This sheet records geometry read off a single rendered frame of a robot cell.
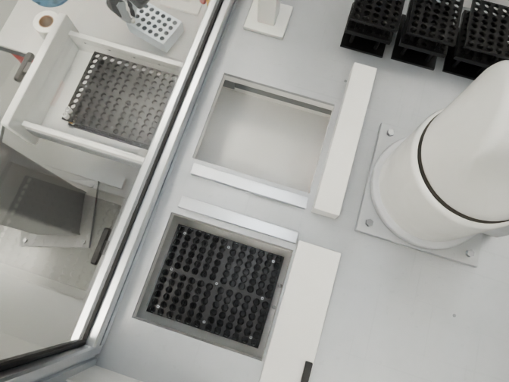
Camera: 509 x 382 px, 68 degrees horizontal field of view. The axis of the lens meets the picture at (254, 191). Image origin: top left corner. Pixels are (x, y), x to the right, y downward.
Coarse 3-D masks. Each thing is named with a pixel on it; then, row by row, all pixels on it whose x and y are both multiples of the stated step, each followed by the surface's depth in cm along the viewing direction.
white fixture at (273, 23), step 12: (264, 0) 76; (276, 0) 75; (252, 12) 83; (264, 12) 79; (276, 12) 79; (288, 12) 83; (252, 24) 82; (264, 24) 82; (276, 24) 82; (276, 36) 82
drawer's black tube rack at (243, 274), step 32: (192, 256) 78; (224, 256) 74; (256, 256) 74; (160, 288) 75; (192, 288) 73; (224, 288) 73; (256, 288) 73; (192, 320) 71; (224, 320) 71; (256, 320) 71
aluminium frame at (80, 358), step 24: (216, 24) 78; (216, 48) 79; (192, 72) 74; (192, 96) 73; (168, 144) 71; (168, 168) 71; (144, 192) 68; (144, 216) 67; (144, 240) 70; (120, 264) 65; (120, 288) 65; (96, 312) 62; (96, 336) 62; (24, 360) 45; (48, 360) 49; (72, 360) 55; (96, 360) 65
